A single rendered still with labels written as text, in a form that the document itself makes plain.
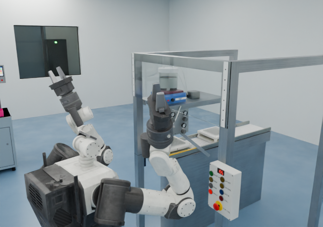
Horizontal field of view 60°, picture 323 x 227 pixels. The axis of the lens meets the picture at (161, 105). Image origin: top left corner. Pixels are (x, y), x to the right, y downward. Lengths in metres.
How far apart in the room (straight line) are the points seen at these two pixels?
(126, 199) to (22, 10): 6.02
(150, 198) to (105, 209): 0.17
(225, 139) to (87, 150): 0.75
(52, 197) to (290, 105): 4.85
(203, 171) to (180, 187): 1.50
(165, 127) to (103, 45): 6.36
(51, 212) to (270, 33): 5.10
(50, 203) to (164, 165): 0.40
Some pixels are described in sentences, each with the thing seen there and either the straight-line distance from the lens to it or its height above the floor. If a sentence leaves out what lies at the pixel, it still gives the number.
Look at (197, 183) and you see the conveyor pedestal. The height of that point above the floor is 0.49.
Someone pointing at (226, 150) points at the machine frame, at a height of 1.16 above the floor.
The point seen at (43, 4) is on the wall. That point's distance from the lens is 6.84.
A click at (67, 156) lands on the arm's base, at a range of 1.30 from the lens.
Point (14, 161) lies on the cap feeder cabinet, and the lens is 4.27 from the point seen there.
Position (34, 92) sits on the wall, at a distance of 6.84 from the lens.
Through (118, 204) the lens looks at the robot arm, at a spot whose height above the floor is 1.20.
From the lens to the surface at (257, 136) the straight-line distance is 2.94.
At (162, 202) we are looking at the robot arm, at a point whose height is 1.15.
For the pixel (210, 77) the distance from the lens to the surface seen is 1.52.
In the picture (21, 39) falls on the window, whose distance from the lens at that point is 6.83.
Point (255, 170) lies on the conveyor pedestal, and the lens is 3.17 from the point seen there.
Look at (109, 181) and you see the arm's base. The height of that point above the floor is 1.27.
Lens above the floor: 1.74
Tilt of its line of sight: 14 degrees down
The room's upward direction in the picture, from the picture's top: straight up
